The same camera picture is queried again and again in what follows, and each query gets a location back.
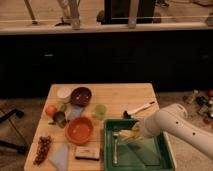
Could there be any dark red bowl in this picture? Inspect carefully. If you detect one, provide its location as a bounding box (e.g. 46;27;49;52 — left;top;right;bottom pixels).
70;87;92;107

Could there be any yellow banana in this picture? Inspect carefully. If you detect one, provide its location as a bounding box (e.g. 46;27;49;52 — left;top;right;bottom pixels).
119;123;144;143

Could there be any wooden table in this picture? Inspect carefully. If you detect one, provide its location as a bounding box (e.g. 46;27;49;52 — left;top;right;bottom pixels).
24;83;159;171

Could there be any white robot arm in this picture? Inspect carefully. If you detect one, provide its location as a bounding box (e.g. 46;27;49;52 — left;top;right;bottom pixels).
138;104;213;160

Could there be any orange bowl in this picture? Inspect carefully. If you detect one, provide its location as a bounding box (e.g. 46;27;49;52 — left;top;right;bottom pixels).
65;116;93;145

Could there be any green translucent cup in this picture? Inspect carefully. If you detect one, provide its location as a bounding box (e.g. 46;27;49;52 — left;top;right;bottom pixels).
95;104;107;120

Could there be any black chair base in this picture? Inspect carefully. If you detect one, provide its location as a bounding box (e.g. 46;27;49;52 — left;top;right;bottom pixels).
0;108;28;156

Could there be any light blue cloth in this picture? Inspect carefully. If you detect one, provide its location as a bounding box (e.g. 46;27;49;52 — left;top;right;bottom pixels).
49;144;68;171

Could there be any blue plastic piece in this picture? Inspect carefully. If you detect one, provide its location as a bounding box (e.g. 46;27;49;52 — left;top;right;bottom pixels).
67;106;83;121

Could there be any green plastic tray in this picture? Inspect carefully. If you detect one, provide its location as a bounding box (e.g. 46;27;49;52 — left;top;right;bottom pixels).
104;119;175;171

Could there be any metal cup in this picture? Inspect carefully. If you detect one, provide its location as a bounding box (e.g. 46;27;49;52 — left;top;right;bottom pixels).
53;112;66;128

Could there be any orange fruit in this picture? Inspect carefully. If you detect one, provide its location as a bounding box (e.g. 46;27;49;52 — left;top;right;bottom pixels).
45;105;57;117

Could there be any silver fork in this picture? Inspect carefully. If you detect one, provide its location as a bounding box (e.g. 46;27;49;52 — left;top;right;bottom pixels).
113;132;119;164

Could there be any white cup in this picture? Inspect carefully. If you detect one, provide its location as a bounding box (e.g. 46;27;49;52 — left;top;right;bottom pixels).
57;87;71;103

